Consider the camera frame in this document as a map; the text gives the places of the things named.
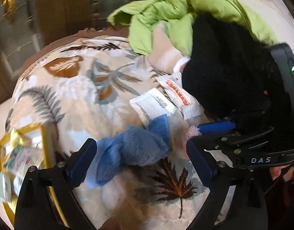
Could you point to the white printed sachet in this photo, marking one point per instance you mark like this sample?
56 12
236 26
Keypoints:
151 105

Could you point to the yellow-taped white foam box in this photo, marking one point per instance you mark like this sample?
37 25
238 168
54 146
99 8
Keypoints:
31 145

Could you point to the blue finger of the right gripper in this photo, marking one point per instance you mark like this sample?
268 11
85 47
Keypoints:
216 127

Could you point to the black trouser leg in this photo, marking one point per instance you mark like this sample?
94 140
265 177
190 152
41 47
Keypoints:
232 76

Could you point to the left hand thumb tip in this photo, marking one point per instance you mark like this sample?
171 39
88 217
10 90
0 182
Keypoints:
111 224

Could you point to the blue knotted towel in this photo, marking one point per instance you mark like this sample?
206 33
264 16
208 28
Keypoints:
133 147

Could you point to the person's right hand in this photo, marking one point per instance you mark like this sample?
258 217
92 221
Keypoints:
275 172

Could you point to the leaf-pattern fleece blanket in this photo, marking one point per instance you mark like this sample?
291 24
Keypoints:
81 86

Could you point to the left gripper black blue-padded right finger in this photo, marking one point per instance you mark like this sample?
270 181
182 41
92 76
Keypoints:
248 208

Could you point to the pink plush toy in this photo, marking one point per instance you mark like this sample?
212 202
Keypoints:
193 131

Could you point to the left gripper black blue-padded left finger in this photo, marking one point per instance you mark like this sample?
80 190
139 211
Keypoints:
46 199

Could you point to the beige striped sock foot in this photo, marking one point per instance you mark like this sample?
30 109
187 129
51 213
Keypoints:
164 56

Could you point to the green quilted jacket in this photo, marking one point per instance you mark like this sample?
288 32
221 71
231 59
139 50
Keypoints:
142 17

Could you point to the white blue wrapper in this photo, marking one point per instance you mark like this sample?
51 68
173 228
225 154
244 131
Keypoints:
15 167

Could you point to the white red-text sachet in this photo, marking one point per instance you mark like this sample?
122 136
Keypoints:
186 103

